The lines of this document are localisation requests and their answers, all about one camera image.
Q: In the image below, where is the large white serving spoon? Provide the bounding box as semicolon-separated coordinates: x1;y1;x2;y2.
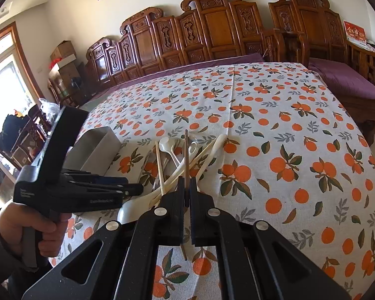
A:
116;149;207;225

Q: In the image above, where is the cream plastic chopstick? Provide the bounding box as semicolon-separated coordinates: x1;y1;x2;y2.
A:
155;141;166;196

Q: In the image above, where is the metal rectangular utensil tray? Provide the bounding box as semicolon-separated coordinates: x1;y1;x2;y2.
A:
63;127;121;176

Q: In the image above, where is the red gift box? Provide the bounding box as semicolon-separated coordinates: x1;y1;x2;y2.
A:
343;20;367;46

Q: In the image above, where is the white ceramic spoon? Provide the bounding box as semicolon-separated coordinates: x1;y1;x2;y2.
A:
158;137;180;167

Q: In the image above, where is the carved wooden armchair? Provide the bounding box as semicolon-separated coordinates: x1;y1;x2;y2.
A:
269;0;375;144

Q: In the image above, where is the cardboard boxes stack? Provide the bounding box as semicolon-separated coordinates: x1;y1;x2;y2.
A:
48;41;80;86

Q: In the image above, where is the purple seat cushion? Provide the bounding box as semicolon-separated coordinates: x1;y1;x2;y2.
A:
308;57;375;100

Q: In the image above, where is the person's left hand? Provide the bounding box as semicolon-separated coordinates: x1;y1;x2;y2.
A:
0;202;72;257

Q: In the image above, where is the orange print tablecloth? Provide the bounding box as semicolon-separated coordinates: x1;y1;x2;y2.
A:
48;61;375;300

